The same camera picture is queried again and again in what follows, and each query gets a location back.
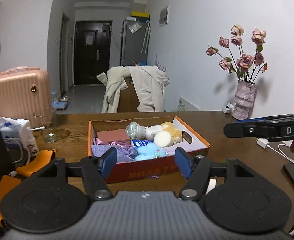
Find lilac knitted cloth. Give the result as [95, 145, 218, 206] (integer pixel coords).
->
[91, 145, 138, 163]

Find pink layered sponge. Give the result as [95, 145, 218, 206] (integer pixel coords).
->
[97, 129, 130, 142]

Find pink satin scrunchie cloth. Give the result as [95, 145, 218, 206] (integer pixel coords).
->
[93, 138, 131, 147]

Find light blue plush toy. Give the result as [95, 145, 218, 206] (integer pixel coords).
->
[134, 142, 168, 161]

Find blue tissue packet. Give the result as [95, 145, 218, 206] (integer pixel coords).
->
[131, 140, 153, 149]

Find white and yellow plush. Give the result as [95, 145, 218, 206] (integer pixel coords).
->
[145, 122, 183, 144]

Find white phone charger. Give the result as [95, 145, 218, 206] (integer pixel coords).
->
[256, 138, 294, 164]

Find red cardboard box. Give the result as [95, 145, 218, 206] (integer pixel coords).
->
[88, 115, 210, 183]

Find pink textured vase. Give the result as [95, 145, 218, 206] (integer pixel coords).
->
[232, 80, 257, 120]

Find small white device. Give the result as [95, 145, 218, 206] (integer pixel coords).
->
[222, 103, 234, 114]

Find dried pink roses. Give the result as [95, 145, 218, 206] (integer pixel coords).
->
[206, 24, 268, 83]

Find clear glass cup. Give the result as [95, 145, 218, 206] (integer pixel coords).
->
[34, 108, 57, 143]

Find white spray bottle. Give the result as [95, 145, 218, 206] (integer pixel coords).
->
[26, 127, 39, 157]

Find brown chair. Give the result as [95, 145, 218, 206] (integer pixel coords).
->
[117, 77, 139, 113]

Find orange resistance band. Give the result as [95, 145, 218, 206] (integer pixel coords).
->
[0, 149, 56, 233]

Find white plastic bag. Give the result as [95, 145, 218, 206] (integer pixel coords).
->
[0, 117, 31, 164]

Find cream jacket on chair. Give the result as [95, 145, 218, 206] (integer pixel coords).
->
[97, 66, 170, 113]

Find pink ribbed suitcase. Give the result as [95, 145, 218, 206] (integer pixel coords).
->
[0, 69, 52, 128]

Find dark entrance door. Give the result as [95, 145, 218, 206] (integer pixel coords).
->
[73, 21, 112, 85]

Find grey refrigerator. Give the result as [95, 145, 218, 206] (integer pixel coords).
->
[119, 17, 151, 66]

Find yellow box on fridge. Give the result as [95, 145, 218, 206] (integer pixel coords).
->
[131, 11, 150, 18]

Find wall electrical panel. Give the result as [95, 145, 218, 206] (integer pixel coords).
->
[158, 5, 170, 28]

